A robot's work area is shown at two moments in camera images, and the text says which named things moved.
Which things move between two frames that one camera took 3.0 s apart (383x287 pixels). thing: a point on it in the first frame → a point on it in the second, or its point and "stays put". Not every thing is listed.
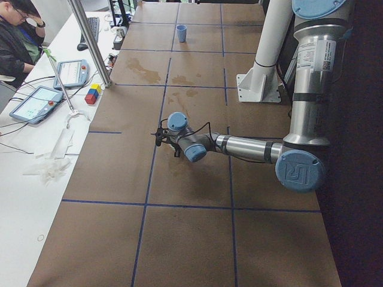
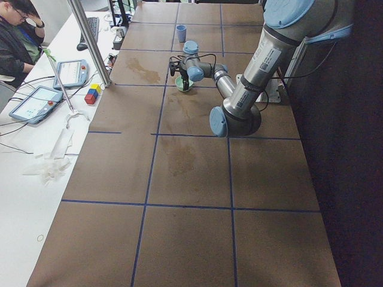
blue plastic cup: [182, 32] stays put
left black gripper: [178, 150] → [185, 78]
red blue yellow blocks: [93, 93] stays put
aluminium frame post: [91, 42] stays put
